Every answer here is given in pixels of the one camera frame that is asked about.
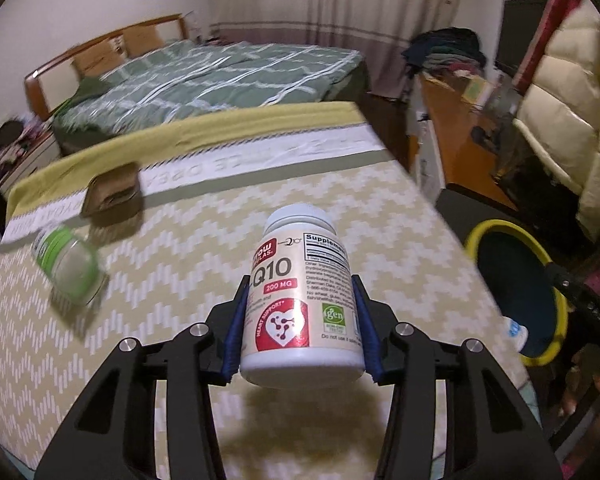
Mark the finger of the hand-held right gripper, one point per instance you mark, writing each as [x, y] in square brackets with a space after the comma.
[570, 292]

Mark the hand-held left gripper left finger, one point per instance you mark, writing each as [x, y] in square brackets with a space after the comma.
[235, 335]

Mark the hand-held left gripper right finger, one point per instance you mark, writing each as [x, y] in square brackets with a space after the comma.
[370, 345]

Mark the yellow rimmed black bin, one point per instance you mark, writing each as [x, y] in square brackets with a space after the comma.
[510, 280]

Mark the white supplement bottle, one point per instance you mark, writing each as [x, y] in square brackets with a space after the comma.
[300, 310]

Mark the green label plastic jar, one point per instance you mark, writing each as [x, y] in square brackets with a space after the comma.
[70, 265]

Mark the white blue packet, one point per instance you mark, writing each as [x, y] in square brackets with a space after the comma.
[516, 334]

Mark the chevron patterned tablecloth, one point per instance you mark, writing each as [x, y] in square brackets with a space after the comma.
[155, 310]

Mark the cream puffer jacket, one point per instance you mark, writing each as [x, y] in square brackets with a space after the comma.
[580, 110]

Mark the small brown box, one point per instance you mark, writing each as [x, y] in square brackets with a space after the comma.
[112, 187]

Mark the wooden desk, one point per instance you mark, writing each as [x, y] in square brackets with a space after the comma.
[455, 125]

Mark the clear plastic container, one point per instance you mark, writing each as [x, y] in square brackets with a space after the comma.
[502, 100]

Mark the pale green box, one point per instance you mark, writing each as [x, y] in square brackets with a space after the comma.
[477, 91]

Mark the black television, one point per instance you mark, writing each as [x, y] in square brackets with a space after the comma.
[522, 35]

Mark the white nightstand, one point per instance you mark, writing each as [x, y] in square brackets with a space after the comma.
[35, 157]

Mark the pile of folded clothes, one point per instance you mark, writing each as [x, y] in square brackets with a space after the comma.
[445, 52]

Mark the dark green blanket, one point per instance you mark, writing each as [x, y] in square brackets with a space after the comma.
[92, 91]

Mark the red garment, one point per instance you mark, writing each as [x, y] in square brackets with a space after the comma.
[560, 5]

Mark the pile of colourful clothes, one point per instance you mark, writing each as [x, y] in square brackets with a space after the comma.
[20, 137]

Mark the brown pillow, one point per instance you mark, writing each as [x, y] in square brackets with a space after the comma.
[142, 41]
[95, 62]

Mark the bed with green quilt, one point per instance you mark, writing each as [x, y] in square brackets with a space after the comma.
[45, 72]

